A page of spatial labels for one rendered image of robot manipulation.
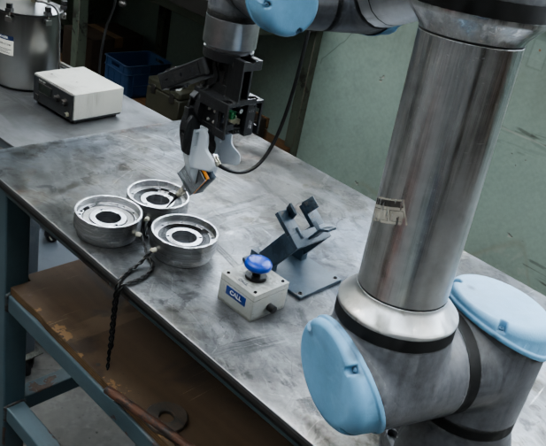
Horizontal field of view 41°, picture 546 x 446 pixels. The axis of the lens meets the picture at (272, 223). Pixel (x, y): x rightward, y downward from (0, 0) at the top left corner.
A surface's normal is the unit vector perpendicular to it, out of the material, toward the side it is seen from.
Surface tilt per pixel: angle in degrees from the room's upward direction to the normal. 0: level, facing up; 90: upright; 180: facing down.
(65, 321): 0
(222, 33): 90
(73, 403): 0
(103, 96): 90
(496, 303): 7
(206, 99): 90
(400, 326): 43
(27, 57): 90
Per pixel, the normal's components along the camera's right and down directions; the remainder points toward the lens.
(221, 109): -0.68, 0.23
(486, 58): 0.06, 0.44
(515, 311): 0.29, -0.87
